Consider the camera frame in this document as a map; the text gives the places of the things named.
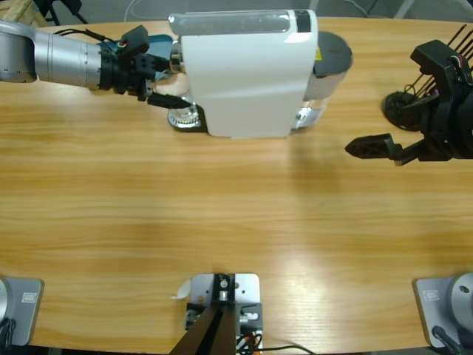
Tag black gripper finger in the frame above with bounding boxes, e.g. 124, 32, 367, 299
146, 92, 190, 110
146, 54, 175, 73
344, 132, 403, 160
401, 94, 440, 116

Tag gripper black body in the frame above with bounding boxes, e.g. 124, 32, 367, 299
98, 51, 157, 104
393, 84, 473, 166

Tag clear drinking glass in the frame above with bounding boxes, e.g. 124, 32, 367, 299
154, 68, 199, 129

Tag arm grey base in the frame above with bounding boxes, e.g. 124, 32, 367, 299
412, 272, 473, 348
0, 277, 45, 348

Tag white coffee machine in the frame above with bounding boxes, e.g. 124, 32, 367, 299
168, 9, 328, 141

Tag metal drip tray grille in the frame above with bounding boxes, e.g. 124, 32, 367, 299
168, 96, 205, 131

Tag teal plastic tray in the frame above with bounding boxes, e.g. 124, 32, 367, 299
96, 34, 175, 81

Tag black capsule holder stand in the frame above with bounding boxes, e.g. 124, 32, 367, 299
382, 24, 473, 131

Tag grey metal leg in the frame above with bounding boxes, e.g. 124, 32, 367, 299
392, 0, 417, 18

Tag grey water tank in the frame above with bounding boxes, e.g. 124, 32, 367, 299
303, 31, 354, 103

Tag wooden crate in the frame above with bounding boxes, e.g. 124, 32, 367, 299
0, 0, 49, 29

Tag white tape strip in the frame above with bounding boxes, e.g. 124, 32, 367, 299
169, 279, 193, 300

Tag white floor cable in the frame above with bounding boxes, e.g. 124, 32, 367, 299
347, 0, 370, 18
123, 0, 186, 22

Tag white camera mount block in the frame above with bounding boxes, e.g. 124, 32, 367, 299
183, 272, 264, 351

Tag black base cable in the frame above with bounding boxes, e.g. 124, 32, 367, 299
431, 325, 465, 355
0, 317, 18, 348

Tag black mount cable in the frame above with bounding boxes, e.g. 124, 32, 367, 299
258, 343, 317, 355

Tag orange mount cables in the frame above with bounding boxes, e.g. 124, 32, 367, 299
236, 330, 264, 351

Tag dark camera post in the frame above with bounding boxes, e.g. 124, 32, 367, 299
170, 273, 237, 355

